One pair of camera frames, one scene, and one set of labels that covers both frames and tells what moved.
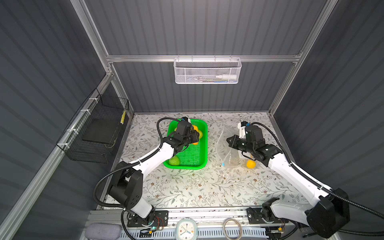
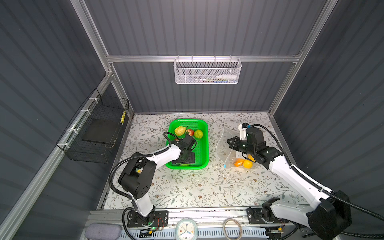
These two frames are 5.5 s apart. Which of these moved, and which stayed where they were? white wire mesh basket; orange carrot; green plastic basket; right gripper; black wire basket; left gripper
Moved: orange carrot; left gripper
Stayed: right gripper; white wire mesh basket; green plastic basket; black wire basket
